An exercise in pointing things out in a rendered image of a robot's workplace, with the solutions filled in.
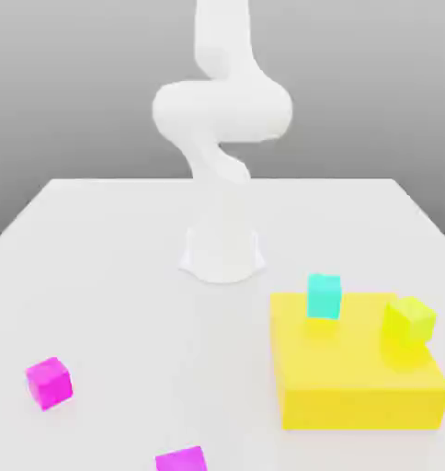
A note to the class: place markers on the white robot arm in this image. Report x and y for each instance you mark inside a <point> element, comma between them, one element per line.
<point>222,110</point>

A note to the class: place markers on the small cyan cube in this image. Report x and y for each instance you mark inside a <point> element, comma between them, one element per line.
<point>323,297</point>

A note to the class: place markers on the small lime yellow cube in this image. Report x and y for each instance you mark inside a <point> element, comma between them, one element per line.
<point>406,320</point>

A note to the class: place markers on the small purple cube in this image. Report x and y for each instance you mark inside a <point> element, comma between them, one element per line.
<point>182,460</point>

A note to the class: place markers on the small magenta cube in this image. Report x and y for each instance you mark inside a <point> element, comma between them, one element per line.
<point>49,384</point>

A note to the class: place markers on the large yellow box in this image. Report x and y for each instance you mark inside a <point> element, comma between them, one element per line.
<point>355,375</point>

